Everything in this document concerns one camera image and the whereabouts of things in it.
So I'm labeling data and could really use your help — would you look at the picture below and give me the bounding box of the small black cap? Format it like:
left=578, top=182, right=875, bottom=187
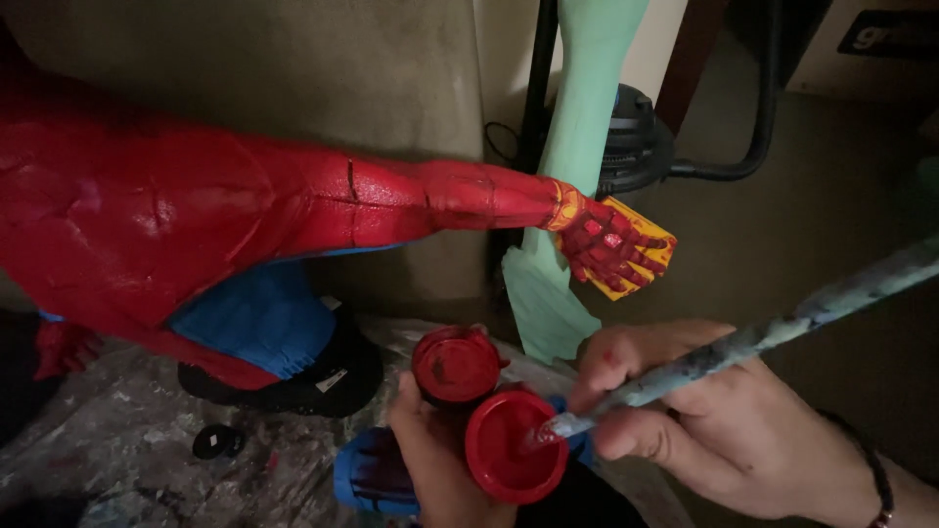
left=192, top=423, right=247, bottom=462

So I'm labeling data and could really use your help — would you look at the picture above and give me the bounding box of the red paint pot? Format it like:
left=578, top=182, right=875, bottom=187
left=464, top=388, right=570, bottom=506
left=411, top=325, right=512, bottom=409

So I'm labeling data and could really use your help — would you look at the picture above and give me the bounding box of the dark beaded bracelet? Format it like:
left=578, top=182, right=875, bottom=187
left=816, top=409, right=896, bottom=528

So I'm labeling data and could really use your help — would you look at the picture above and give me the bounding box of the person's left hand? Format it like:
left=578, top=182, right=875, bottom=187
left=386, top=370, right=519, bottom=528

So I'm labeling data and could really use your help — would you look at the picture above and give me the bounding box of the mint green cardboard sword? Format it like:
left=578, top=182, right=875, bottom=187
left=502, top=0, right=651, bottom=366

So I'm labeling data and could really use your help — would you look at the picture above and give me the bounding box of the black upright pole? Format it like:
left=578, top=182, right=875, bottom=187
left=512, top=0, right=560, bottom=177

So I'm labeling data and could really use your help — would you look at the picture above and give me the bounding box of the paint-splattered plastic sheet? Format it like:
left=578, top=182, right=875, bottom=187
left=0, top=314, right=665, bottom=528

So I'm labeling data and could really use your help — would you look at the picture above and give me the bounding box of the red and blue superhero figure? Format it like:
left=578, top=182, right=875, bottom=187
left=0, top=65, right=677, bottom=392

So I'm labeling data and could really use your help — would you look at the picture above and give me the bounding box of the black vacuum hose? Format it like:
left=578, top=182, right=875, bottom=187
left=669, top=0, right=780, bottom=182

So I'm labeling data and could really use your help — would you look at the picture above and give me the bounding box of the person's right hand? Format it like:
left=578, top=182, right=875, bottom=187
left=568, top=318, right=883, bottom=523

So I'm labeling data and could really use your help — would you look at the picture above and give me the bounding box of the paint-stained paintbrush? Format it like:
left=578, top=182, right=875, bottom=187
left=530, top=235, right=939, bottom=448

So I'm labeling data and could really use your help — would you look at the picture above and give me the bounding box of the black vacuum cleaner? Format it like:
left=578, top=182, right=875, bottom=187
left=596, top=84, right=676, bottom=198

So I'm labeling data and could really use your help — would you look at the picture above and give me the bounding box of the brown wooden furniture leg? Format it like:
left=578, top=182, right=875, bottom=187
left=654, top=0, right=729, bottom=137

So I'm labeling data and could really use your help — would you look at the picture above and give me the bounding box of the black cable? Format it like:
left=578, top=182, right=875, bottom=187
left=483, top=120, right=523, bottom=168

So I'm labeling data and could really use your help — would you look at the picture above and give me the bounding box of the black round figure base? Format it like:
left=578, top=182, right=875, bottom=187
left=178, top=304, right=384, bottom=419

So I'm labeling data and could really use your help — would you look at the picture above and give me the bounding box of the black sign plate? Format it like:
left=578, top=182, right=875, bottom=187
left=837, top=8, right=939, bottom=64

